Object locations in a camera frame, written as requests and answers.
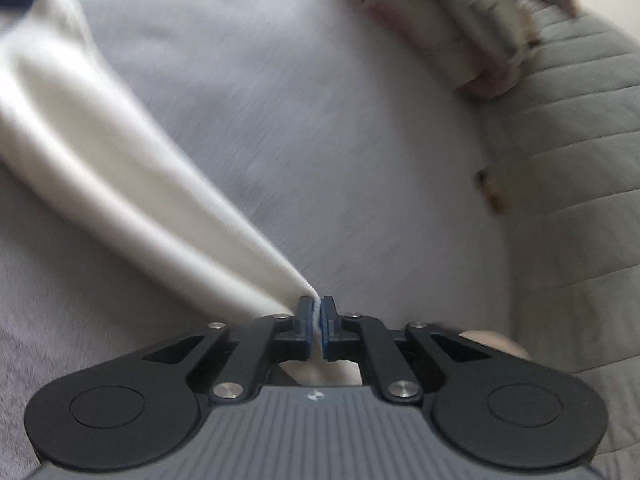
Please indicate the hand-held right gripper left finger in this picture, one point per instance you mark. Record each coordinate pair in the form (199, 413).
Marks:
(304, 321)

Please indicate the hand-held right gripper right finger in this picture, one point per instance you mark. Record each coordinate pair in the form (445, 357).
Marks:
(328, 321)

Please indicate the white long-sleeve shirt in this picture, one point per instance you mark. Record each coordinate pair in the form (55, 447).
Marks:
(100, 160)

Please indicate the bed with grey blanket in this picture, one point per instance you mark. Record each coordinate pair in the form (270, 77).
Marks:
(325, 135)

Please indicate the small brown object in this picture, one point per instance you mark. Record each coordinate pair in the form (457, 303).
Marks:
(490, 190)

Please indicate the quilted grey headboard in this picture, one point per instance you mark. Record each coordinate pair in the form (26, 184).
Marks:
(575, 185)

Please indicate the folded grey quilt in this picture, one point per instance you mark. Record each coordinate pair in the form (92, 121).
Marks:
(440, 25)

